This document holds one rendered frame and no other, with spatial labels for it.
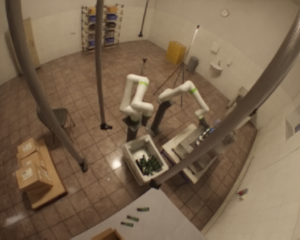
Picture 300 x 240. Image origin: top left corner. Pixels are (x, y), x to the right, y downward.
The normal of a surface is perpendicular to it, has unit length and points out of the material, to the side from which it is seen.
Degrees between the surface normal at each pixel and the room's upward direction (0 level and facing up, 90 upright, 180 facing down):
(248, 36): 90
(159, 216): 0
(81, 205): 0
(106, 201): 0
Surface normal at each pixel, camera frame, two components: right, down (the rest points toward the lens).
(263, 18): -0.76, 0.41
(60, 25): 0.62, 0.69
